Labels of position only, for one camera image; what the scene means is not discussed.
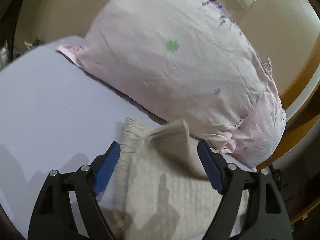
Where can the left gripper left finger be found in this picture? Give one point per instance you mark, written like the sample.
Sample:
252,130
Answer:
52,216

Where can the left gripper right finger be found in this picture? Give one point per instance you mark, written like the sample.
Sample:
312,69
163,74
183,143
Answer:
266,215

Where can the beige cable-knit sweater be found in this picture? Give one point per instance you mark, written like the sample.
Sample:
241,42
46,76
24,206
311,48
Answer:
161,189

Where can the right floral pink pillow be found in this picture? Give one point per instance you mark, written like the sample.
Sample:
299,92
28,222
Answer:
256,139

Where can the floral pink pillow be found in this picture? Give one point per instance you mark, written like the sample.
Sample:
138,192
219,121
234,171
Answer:
256,139
177,59

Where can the lavender bed sheet mattress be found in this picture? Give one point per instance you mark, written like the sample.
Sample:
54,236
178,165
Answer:
55,116

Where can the cluttered bedside table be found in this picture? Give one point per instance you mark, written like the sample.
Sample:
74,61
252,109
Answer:
9,55

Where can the left floral pink pillow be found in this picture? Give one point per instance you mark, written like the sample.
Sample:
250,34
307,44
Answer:
177,59

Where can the wooden bed frame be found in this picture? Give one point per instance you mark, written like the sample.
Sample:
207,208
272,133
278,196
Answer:
301,101

